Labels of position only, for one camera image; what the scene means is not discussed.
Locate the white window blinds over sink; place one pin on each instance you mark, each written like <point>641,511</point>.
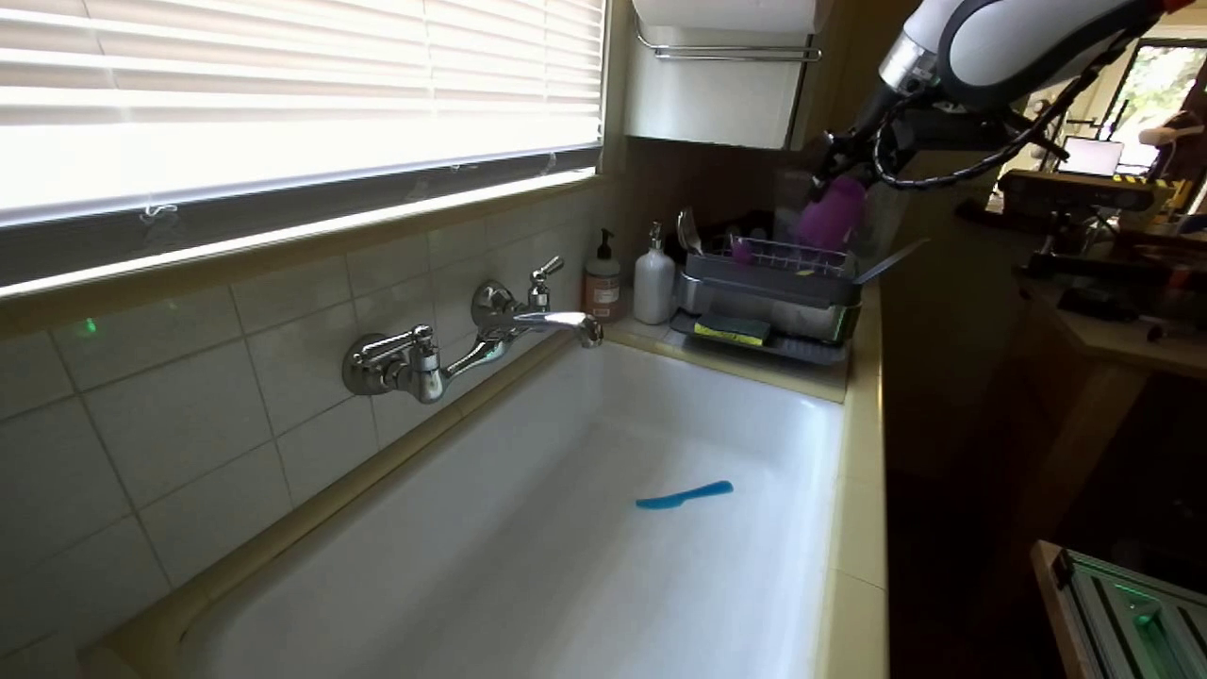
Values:
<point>287,90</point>

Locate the brown soap bottle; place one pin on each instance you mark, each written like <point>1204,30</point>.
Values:
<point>602,286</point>

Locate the metal ladle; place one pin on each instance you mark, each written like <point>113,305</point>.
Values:
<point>689,233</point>

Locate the metal robot mounting base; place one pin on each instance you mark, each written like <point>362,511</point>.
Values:
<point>1118,617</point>

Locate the purple plastic cup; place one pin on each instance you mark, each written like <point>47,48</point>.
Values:
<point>832,216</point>

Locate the white sink basin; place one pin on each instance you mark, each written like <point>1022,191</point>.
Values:
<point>568,540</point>

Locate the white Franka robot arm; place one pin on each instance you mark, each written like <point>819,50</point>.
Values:
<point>1006,45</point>

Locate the blue plastic knife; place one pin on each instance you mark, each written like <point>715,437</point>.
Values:
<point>685,496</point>

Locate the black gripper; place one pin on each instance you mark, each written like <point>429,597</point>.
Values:
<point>855,148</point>

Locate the white wall cabinet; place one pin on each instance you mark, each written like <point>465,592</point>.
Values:
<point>717,76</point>

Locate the dark wooden table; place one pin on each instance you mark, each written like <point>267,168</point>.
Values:
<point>1106,267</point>

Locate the yellow sponge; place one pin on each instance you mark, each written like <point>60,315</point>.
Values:
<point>729,334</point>

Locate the chrome wall faucet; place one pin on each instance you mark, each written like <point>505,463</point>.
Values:
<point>416,359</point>

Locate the blue object in sink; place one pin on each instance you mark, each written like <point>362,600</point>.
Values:
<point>766,295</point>

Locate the white soap bottle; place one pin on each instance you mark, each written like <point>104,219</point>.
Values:
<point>653,286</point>

